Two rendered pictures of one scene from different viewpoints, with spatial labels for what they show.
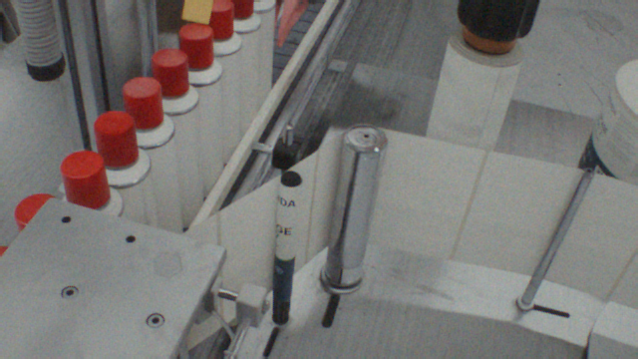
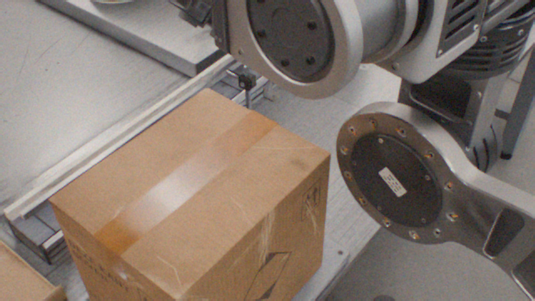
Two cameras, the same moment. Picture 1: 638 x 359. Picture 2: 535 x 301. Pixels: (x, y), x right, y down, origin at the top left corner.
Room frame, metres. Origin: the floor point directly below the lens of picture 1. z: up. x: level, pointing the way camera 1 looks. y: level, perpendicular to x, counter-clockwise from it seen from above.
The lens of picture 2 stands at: (1.77, 0.65, 1.69)
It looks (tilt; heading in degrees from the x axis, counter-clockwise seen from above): 44 degrees down; 209
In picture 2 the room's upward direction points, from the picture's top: 2 degrees counter-clockwise
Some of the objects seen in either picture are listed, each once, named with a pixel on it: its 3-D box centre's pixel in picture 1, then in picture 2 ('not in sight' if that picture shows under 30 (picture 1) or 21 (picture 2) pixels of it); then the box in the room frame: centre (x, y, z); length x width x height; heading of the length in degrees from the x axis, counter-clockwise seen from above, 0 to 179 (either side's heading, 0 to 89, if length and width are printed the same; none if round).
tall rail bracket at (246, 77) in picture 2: not in sight; (240, 93); (0.94, 0.13, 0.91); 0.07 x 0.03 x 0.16; 79
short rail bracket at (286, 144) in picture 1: (286, 163); not in sight; (0.59, 0.04, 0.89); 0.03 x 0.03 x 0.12; 79
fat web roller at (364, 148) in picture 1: (352, 214); not in sight; (0.43, -0.03, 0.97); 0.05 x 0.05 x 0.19
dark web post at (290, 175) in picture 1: (284, 255); not in sight; (0.37, 0.02, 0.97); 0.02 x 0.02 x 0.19
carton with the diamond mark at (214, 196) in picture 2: not in sight; (203, 236); (1.34, 0.30, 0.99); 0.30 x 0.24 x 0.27; 168
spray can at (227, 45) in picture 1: (218, 85); not in sight; (0.60, 0.13, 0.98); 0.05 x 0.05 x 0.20
